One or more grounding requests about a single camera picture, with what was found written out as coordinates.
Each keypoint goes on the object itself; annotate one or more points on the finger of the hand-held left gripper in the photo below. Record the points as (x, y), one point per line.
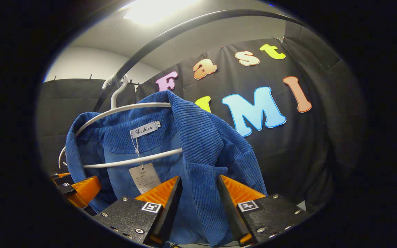
(62, 179)
(86, 191)

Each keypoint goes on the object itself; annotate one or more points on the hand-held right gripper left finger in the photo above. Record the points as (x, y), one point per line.
(169, 210)

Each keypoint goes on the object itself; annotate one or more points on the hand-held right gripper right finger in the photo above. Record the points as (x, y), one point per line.
(231, 210)

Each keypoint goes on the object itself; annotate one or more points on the white clothes hanger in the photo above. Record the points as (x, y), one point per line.
(133, 106)

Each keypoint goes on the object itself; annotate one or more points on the black clothes rack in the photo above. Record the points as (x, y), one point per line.
(233, 13)

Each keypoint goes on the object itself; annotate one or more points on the grey paper hang tag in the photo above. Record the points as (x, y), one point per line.
(145, 177)

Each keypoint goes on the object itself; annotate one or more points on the large ceiling light panel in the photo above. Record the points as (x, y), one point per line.
(157, 10)

